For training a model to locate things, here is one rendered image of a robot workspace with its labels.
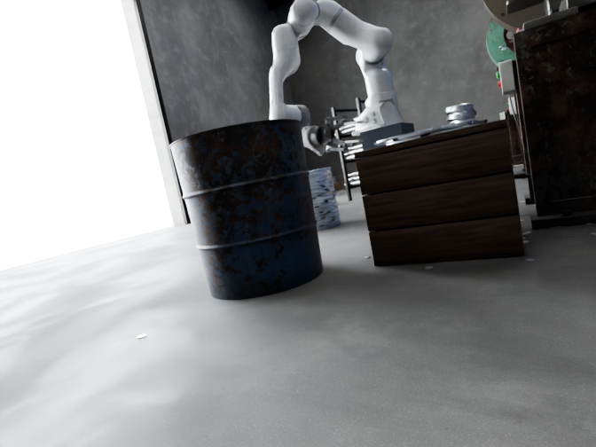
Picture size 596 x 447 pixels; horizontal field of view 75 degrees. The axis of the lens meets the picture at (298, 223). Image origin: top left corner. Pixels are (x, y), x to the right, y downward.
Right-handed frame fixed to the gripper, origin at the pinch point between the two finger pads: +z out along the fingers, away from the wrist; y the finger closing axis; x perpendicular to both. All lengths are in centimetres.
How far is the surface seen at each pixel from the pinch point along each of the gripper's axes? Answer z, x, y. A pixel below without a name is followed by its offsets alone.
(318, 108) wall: -556, 535, 85
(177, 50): -500, 180, 159
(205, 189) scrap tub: -3, -61, -14
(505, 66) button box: 25, 70, 24
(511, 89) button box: 27, 70, 14
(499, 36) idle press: -83, 332, 96
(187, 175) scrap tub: -9, -63, -10
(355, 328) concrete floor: 49, -60, -40
